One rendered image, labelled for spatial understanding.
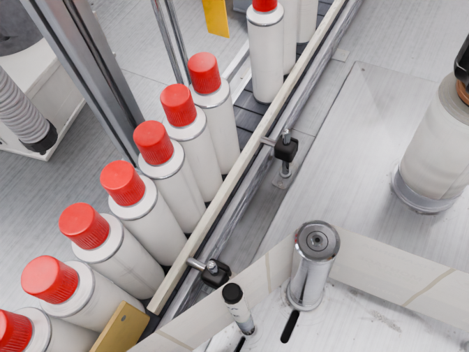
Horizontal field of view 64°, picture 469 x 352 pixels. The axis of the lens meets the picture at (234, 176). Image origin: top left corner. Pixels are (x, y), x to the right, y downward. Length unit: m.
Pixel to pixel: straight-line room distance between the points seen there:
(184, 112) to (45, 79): 0.38
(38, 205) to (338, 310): 0.51
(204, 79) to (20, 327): 0.29
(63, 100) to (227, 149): 0.37
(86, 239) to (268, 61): 0.36
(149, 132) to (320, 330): 0.31
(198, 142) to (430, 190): 0.29
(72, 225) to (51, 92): 0.43
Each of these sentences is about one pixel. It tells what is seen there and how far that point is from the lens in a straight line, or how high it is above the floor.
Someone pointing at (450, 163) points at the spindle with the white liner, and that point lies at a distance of 0.48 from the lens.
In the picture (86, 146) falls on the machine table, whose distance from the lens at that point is 0.75.
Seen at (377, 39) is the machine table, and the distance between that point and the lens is 0.85.
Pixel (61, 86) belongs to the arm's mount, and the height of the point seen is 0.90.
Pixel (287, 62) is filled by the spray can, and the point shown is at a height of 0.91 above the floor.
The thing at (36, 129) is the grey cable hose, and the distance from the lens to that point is 0.41.
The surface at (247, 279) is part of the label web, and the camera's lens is 0.35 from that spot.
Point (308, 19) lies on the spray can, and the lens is 0.72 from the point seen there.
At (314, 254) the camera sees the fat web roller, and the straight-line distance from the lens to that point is 0.32.
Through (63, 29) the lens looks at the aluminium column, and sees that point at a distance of 0.45.
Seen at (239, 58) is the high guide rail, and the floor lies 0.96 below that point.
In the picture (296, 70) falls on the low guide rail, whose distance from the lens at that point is 0.65.
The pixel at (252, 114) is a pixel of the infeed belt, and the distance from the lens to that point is 0.64.
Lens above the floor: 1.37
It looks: 59 degrees down
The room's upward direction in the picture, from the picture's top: 11 degrees counter-clockwise
